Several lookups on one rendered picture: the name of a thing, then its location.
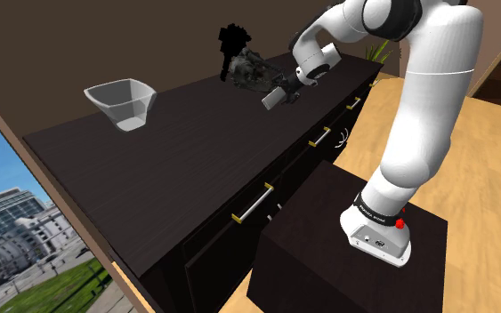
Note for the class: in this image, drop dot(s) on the grey-green lumpy rock figure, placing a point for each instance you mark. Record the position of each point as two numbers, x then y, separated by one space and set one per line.
252 69

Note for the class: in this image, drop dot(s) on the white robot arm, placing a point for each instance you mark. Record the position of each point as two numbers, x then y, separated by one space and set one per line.
432 108

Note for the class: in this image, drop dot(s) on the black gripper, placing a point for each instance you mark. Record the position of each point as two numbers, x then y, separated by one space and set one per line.
292 82

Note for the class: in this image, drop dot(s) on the window with city view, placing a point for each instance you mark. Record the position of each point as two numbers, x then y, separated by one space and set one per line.
11 242

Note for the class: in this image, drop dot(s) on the green leafy plant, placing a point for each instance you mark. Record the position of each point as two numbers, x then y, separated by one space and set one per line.
376 52

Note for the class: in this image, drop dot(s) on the dark robot stand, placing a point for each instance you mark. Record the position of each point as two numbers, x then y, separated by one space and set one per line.
319 260

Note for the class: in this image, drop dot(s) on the black tree-shaped figure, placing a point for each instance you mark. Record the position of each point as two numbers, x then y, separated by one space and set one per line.
232 41

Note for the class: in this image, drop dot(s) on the white angular bowl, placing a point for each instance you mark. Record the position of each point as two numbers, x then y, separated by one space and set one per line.
122 104

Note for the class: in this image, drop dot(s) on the dark wooden sideboard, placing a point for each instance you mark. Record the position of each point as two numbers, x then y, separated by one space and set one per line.
180 164

